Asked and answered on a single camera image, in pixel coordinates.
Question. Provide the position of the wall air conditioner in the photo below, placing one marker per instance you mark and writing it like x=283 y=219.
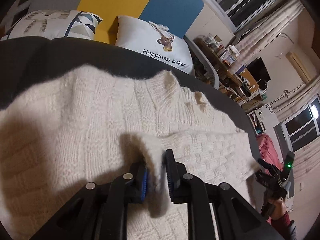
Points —
x=298 y=67

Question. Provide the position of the cream knit sweater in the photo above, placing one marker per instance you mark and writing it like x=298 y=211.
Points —
x=87 y=130

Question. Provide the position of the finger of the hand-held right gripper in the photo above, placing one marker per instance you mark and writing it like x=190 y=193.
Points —
x=263 y=178
x=266 y=166

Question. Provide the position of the white round fan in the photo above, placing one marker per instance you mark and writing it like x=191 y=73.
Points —
x=262 y=86

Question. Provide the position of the patterned curtain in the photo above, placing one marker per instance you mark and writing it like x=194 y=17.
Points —
x=297 y=97
x=270 y=30
x=306 y=180

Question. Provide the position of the red quilt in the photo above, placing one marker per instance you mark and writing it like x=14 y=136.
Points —
x=268 y=150

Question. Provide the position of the white deer-print pillow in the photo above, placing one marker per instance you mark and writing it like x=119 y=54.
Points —
x=140 y=40

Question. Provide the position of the person's right hand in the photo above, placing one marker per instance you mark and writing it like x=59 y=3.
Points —
x=279 y=208

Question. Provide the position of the barred window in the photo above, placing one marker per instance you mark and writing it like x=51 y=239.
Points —
x=240 y=0

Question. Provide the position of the geometric-print pillow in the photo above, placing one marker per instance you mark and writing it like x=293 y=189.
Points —
x=50 y=25

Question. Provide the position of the dark star-print cloth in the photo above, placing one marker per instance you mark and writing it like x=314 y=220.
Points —
x=17 y=10

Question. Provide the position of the black flat screen monitor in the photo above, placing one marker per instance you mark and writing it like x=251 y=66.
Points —
x=258 y=68

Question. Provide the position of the low grey cabinet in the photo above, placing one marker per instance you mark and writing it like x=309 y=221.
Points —
x=256 y=120

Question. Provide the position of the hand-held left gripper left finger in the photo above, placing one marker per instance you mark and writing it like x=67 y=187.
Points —
x=143 y=182

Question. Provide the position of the dark wooden desk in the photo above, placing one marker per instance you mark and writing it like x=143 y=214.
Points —
x=217 y=65

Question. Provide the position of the white-framed window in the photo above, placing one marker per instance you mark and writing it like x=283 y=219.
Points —
x=300 y=127

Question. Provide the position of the blue bag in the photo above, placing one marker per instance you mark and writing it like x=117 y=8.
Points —
x=241 y=69

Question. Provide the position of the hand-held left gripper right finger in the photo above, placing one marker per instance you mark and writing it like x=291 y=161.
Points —
x=170 y=177

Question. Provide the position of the light wooden desk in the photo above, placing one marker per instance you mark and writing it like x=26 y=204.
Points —
x=251 y=80

